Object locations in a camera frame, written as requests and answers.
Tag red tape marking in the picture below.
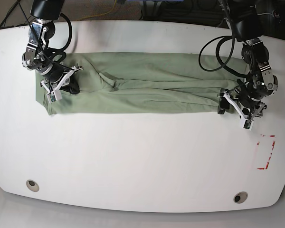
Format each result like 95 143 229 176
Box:
255 134 276 170

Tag left table grommet hole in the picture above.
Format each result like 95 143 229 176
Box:
26 180 39 192

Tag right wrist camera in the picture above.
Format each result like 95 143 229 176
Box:
47 90 62 103

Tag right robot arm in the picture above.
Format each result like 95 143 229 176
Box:
22 0 76 91

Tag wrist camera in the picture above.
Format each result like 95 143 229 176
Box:
239 117 254 131
47 90 62 103

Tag green t-shirt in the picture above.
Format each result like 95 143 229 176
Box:
36 53 237 115

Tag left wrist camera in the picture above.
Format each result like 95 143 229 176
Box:
239 117 254 131

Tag table grommet hole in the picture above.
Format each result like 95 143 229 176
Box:
233 191 248 204
26 180 39 192

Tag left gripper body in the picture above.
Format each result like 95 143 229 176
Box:
218 88 267 120

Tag right table grommet hole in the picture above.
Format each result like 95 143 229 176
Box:
233 191 248 204

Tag yellow cable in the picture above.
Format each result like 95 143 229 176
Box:
77 0 117 22

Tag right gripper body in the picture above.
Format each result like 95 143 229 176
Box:
39 65 83 93

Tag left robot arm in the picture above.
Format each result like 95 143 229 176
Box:
215 0 278 122

